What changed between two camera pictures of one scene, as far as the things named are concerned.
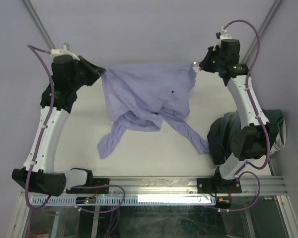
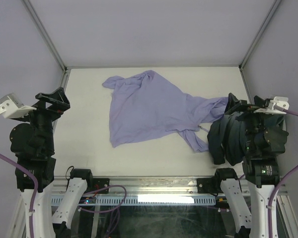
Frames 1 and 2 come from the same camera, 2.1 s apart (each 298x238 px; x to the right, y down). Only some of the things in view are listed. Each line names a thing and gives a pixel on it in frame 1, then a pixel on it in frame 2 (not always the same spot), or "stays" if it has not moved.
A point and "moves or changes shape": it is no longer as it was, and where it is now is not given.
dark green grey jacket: [223, 131] stays
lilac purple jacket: [142, 96] moves or changes shape
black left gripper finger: [97, 71] to [58, 99]
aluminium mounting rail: [177, 186] stays
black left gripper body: [76, 82] to [43, 118]
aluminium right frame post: [261, 29] stays
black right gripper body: [212, 63] to [252, 122]
